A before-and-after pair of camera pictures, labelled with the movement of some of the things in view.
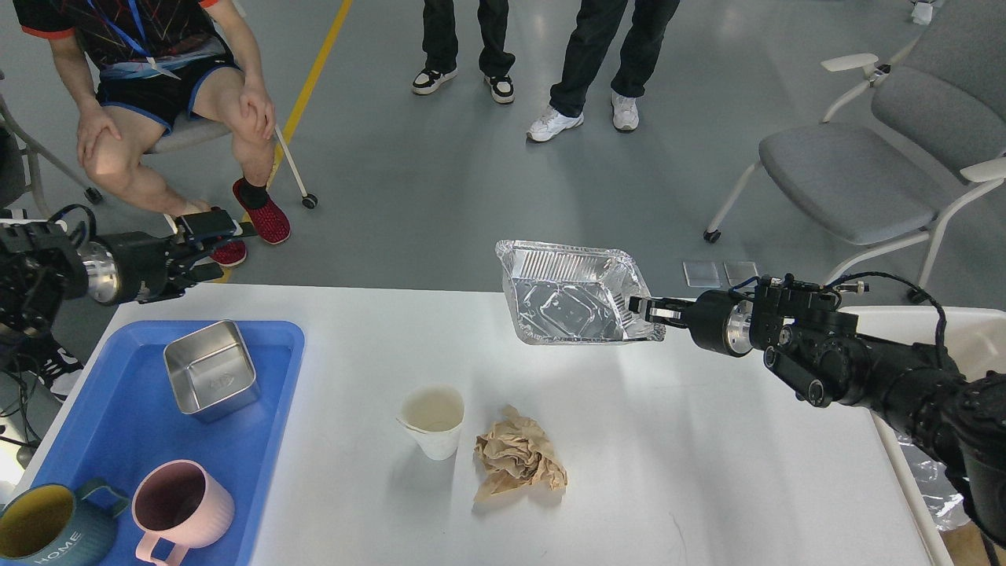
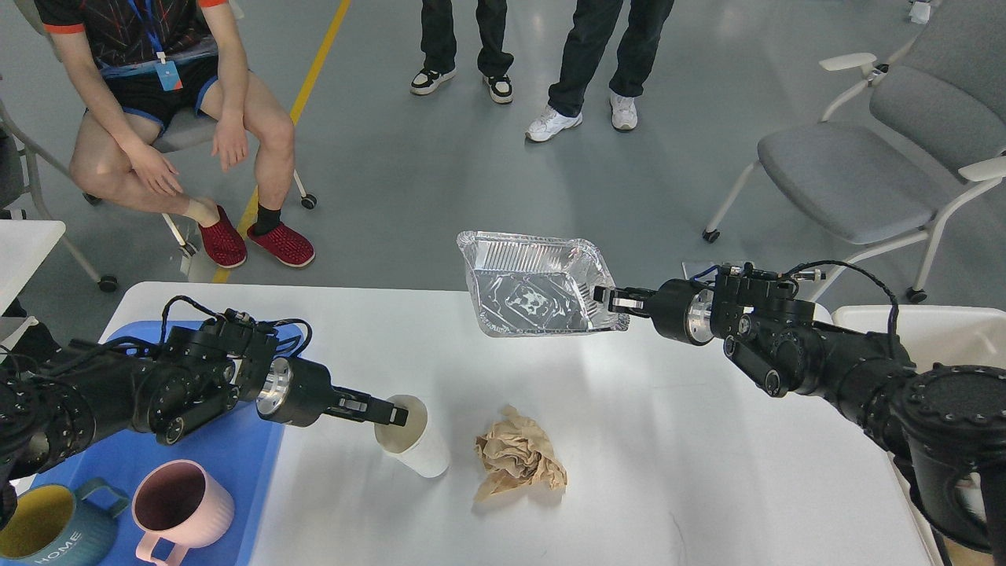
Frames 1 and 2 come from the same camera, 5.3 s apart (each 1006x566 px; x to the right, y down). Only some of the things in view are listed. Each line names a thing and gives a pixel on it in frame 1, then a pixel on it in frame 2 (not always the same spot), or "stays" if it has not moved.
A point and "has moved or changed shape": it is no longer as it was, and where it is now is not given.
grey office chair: (905, 145) stays
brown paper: (515, 452) stays
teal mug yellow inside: (47, 525) stays
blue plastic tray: (125, 421) stays
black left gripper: (136, 266) to (295, 391)
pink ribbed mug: (181, 506) stays
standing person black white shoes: (440, 43) stays
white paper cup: (436, 413) to (411, 443)
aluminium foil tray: (561, 293) has moved or changed shape
